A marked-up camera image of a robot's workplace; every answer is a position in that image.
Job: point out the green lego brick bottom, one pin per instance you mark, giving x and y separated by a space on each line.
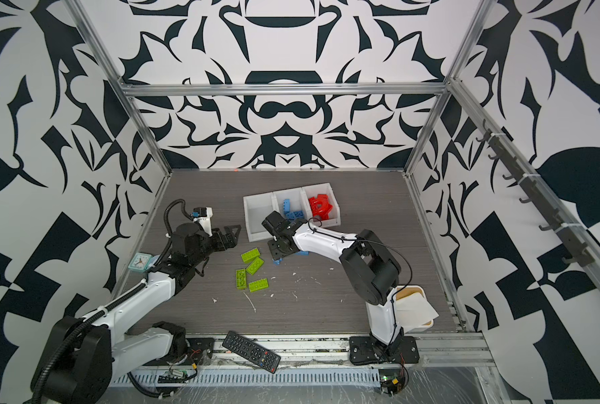
258 285

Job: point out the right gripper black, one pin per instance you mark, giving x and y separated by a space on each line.
273 250

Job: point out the green circuit board right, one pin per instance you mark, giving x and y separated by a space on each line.
392 384

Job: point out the green lego brick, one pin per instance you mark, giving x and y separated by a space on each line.
241 279
250 255
258 285
254 266

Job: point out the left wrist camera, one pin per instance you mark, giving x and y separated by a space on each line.
203 216

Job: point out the green circuit board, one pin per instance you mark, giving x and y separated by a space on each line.
176 376
392 384

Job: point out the small teal alarm clock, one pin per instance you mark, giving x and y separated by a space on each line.
140 262

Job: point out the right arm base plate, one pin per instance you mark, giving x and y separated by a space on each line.
366 350

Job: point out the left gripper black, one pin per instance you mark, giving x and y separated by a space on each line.
230 240

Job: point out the black remote control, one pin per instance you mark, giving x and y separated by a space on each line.
247 349

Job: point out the green circuit board left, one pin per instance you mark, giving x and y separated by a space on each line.
176 376

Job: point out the green lego brick middle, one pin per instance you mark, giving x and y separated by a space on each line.
254 266

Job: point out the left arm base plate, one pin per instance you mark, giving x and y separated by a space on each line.
199 351

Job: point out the white cable duct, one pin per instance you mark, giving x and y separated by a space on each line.
260 378

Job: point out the white three-compartment bin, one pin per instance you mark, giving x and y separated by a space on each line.
258 207

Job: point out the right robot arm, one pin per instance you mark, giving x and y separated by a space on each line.
369 265

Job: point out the green lego brick left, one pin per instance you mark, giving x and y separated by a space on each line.
241 279

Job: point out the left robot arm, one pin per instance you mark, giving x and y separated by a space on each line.
83 355

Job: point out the green lego brick upper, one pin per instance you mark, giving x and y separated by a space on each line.
250 255

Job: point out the red arch lego piece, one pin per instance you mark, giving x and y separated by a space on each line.
320 206

